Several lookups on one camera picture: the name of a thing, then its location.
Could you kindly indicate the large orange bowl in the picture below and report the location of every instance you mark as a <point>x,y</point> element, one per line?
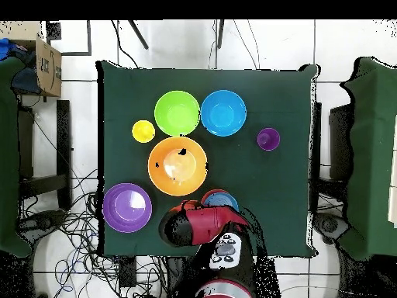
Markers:
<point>161,180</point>

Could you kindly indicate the large blue bowl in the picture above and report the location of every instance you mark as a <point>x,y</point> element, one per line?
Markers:
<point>223,113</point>

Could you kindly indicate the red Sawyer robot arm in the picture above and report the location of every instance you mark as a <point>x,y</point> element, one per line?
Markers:
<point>204,225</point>

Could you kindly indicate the red small bowl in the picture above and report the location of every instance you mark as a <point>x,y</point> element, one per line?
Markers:
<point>214,192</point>

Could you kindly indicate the black stool frame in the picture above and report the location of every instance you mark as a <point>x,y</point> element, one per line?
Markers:
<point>63,155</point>
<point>339,142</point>

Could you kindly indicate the large purple bowl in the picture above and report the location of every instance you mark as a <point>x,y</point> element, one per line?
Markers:
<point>127,208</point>

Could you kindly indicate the cardboard box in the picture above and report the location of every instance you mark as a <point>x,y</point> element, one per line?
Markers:
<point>48,68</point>

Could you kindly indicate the purple cup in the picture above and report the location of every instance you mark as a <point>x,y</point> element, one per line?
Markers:
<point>268,139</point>

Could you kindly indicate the large green bowl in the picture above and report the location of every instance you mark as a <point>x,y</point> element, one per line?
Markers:
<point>176,113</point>

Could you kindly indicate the blue cloth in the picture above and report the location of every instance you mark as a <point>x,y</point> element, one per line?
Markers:
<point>6,46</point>

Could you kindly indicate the dark green tablecloth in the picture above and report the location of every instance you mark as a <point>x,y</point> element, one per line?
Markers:
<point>130,93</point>

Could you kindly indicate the black tripod leg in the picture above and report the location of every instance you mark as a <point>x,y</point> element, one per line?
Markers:
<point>220,34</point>
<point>138,34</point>

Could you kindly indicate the green cloth side table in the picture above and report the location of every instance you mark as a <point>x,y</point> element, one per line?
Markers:
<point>7,155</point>
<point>372,155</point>

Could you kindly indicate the light blue small bowl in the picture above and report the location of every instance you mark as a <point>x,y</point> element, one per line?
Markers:
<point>221,200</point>

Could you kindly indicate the black power strip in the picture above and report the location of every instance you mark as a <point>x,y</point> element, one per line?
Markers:
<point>127,273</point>

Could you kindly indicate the black metal frame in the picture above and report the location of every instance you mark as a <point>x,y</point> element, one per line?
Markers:
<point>89,37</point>

